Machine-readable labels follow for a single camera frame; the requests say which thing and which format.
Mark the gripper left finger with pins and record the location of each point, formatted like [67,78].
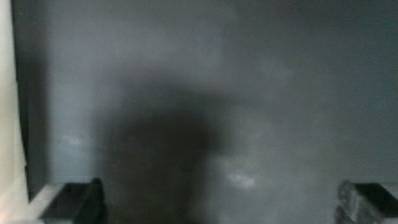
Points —
[70,204]

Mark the white drawer cabinet box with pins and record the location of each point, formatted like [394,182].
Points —
[13,176]

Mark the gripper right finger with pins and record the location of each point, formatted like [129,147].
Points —
[369,203]

